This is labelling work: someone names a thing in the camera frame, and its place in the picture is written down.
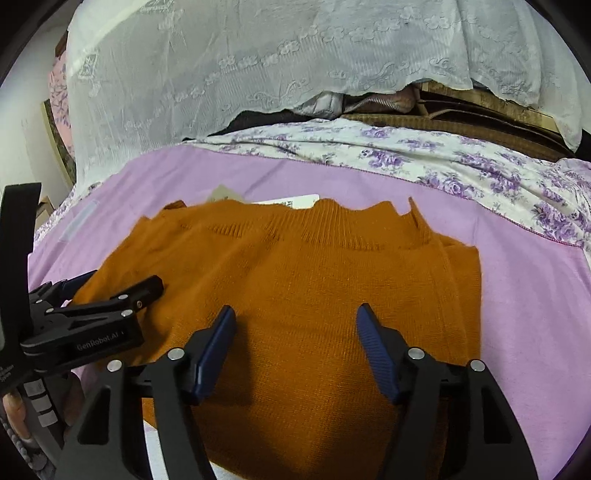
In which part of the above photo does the white paper price tag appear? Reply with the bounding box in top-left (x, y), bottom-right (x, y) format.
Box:
top-left (256, 194), bottom-right (321, 210)

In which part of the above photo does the purple bed sheet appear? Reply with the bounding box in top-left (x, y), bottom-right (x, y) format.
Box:
top-left (28, 146), bottom-right (590, 479)

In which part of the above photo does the white lace cover cloth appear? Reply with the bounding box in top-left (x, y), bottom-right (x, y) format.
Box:
top-left (66, 1), bottom-right (590, 187)

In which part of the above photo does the orange knit sweater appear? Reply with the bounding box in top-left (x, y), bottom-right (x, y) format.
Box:
top-left (75, 199), bottom-right (482, 479)

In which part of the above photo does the grey knit sleeve forearm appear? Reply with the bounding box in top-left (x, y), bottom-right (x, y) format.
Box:
top-left (1, 418), bottom-right (55, 480)

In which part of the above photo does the floral purple white quilt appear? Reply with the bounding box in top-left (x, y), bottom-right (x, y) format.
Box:
top-left (34, 117), bottom-right (591, 264)

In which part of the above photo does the brown woven mat stack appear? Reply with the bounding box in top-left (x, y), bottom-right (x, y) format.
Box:
top-left (344, 81), bottom-right (573, 162)

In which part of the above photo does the pink floral fabric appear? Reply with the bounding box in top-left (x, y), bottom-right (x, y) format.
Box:
top-left (48, 53), bottom-right (75, 158)

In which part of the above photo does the beige paper hang tag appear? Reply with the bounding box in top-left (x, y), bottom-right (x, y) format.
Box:
top-left (206, 185), bottom-right (245, 203)

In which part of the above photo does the left hand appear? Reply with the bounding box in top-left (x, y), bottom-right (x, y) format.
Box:
top-left (2, 373), bottom-right (86, 451)

